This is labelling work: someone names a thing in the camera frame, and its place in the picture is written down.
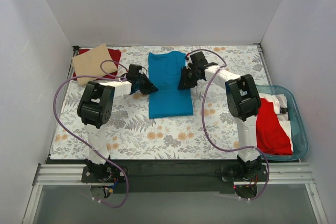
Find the blue t shirt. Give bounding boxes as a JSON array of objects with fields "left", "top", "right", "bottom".
[{"left": 148, "top": 51, "right": 194, "bottom": 119}]

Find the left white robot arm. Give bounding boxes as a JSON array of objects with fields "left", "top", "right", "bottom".
[{"left": 77, "top": 64, "right": 159, "bottom": 182}]

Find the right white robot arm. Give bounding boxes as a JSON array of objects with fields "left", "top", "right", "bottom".
[{"left": 178, "top": 49, "right": 263, "bottom": 181}]

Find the folded dark red t shirt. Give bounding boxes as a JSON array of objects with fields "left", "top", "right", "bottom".
[{"left": 72, "top": 48, "right": 121, "bottom": 79}]

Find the floral patterned table cloth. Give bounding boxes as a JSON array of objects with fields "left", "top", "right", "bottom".
[{"left": 49, "top": 45, "right": 274, "bottom": 161}]

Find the folded beige t shirt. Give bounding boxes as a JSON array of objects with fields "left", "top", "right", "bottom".
[{"left": 72, "top": 44, "right": 118, "bottom": 86}]

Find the white t shirt in bin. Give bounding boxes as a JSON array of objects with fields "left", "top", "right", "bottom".
[{"left": 257, "top": 93, "right": 291, "bottom": 143}]

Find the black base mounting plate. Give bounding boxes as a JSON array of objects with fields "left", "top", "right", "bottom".
[{"left": 81, "top": 159, "right": 267, "bottom": 194}]

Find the red t shirt in bin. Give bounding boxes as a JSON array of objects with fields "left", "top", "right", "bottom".
[{"left": 256, "top": 98, "right": 293, "bottom": 155}]

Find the clear blue plastic bin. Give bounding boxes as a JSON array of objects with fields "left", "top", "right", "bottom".
[{"left": 257, "top": 86, "right": 308, "bottom": 162}]

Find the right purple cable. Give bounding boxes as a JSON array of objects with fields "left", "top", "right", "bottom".
[{"left": 185, "top": 49, "right": 270, "bottom": 201}]

